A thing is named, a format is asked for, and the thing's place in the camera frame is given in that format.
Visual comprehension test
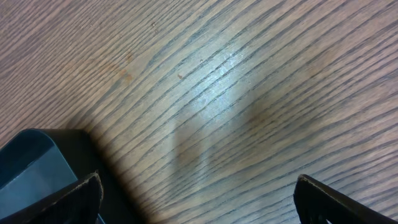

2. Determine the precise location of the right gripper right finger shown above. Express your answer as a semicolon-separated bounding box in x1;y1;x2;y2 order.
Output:
294;174;397;224

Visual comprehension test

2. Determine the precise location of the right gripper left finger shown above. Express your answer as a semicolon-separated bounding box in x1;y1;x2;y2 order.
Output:
1;172;103;224

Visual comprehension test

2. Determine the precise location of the black rectangular tray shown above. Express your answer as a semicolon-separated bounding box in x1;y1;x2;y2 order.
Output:
1;129;145;223

